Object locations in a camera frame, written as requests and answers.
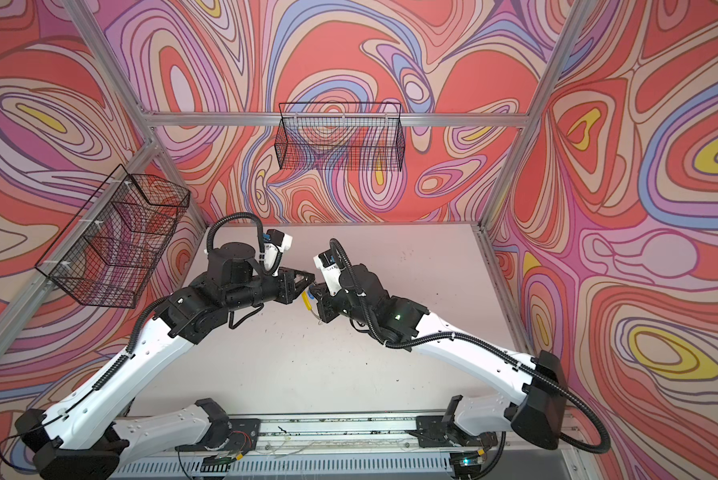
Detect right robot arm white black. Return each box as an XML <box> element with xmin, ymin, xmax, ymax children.
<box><xmin>309</xmin><ymin>239</ymin><xmax>611</xmax><ymax>455</ymax></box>

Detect black wire basket wall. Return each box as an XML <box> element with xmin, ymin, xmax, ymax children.
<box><xmin>274</xmin><ymin>101</ymin><xmax>406</xmax><ymax>172</ymax></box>
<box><xmin>35</xmin><ymin>165</ymin><xmax>191</xmax><ymax>308</ymax></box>

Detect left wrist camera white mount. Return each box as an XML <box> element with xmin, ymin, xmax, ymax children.
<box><xmin>264</xmin><ymin>229</ymin><xmax>293</xmax><ymax>276</ymax></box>

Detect large keyring with yellow sleeve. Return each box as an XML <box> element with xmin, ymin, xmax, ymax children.
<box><xmin>301</xmin><ymin>290</ymin><xmax>321</xmax><ymax>321</ymax></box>

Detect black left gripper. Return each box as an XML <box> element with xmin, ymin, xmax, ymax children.
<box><xmin>225</xmin><ymin>267</ymin><xmax>319</xmax><ymax>316</ymax></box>

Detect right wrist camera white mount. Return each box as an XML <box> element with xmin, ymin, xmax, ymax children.
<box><xmin>314</xmin><ymin>250</ymin><xmax>342</xmax><ymax>296</ymax></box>

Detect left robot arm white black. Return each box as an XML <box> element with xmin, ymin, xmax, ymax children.
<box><xmin>15</xmin><ymin>212</ymin><xmax>315</xmax><ymax>479</ymax></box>

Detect black wire basket back wall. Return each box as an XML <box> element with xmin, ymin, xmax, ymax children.
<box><xmin>274</xmin><ymin>101</ymin><xmax>406</xmax><ymax>172</ymax></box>

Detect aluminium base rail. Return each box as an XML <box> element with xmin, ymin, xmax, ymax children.
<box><xmin>113</xmin><ymin>411</ymin><xmax>600</xmax><ymax>479</ymax></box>

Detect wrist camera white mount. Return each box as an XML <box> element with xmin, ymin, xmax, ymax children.
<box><xmin>264</xmin><ymin>229</ymin><xmax>293</xmax><ymax>276</ymax></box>
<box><xmin>314</xmin><ymin>250</ymin><xmax>342</xmax><ymax>296</ymax></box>

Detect black wire basket left wall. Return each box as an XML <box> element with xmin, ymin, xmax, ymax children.
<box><xmin>35</xmin><ymin>165</ymin><xmax>191</xmax><ymax>308</ymax></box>

